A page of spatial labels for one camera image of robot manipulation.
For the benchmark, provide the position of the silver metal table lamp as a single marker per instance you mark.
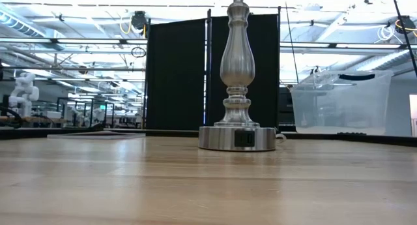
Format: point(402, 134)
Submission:
point(237, 88)

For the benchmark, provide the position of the black partition screen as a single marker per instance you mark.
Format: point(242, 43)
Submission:
point(176, 75)

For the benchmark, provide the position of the clear plastic storage bin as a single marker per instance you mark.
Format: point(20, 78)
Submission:
point(342, 107)

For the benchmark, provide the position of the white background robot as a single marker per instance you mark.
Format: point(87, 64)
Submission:
point(24, 91)

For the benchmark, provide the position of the thin black pole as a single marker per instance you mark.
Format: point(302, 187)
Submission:
point(405, 32)

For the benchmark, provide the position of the black frame workstation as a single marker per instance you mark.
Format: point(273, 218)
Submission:
point(84, 112)

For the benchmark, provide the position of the black aluminium table frame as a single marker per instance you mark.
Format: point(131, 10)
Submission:
point(374, 139)

